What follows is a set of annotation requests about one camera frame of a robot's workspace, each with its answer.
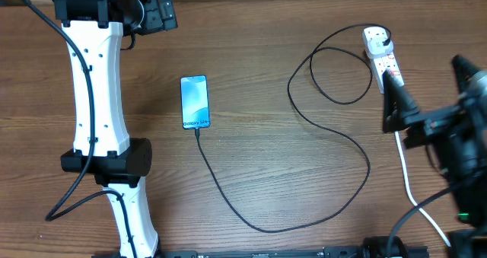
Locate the white power strip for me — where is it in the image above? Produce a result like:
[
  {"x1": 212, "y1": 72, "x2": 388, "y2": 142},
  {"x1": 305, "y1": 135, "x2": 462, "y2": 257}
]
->
[{"x1": 361, "y1": 26, "x2": 404, "y2": 95}]

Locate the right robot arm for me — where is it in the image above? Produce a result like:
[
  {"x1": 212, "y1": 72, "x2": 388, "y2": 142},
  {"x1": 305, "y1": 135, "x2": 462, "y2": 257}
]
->
[{"x1": 358, "y1": 55, "x2": 486, "y2": 257}]

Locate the white charger plug adapter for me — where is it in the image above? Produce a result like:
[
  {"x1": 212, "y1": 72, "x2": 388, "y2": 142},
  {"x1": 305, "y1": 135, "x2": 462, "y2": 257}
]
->
[{"x1": 365, "y1": 37, "x2": 394, "y2": 59}]

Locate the black USB charging cable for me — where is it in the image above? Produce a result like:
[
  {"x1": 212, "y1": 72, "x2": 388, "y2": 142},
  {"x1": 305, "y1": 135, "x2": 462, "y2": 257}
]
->
[{"x1": 194, "y1": 23, "x2": 393, "y2": 234}]

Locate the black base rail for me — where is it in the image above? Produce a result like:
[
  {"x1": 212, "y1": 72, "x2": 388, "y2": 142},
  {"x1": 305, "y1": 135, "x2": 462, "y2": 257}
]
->
[{"x1": 91, "y1": 244, "x2": 431, "y2": 258}]

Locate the white power strip cord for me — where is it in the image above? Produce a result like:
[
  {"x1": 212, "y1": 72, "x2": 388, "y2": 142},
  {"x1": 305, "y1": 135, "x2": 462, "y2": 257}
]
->
[{"x1": 393, "y1": 130, "x2": 453, "y2": 248}]

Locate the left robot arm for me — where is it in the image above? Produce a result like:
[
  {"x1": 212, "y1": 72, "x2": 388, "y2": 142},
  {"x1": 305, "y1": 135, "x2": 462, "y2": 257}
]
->
[{"x1": 52, "y1": 0, "x2": 177, "y2": 257}]

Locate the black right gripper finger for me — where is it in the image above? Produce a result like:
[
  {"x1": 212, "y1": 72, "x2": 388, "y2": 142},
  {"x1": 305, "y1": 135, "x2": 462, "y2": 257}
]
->
[
  {"x1": 382, "y1": 69, "x2": 420, "y2": 133},
  {"x1": 451, "y1": 55, "x2": 482, "y2": 94}
]

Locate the blue Galaxy smartphone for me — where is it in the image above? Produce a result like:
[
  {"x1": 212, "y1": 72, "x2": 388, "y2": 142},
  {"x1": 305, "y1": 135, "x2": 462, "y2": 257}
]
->
[{"x1": 180, "y1": 75, "x2": 211, "y2": 130}]

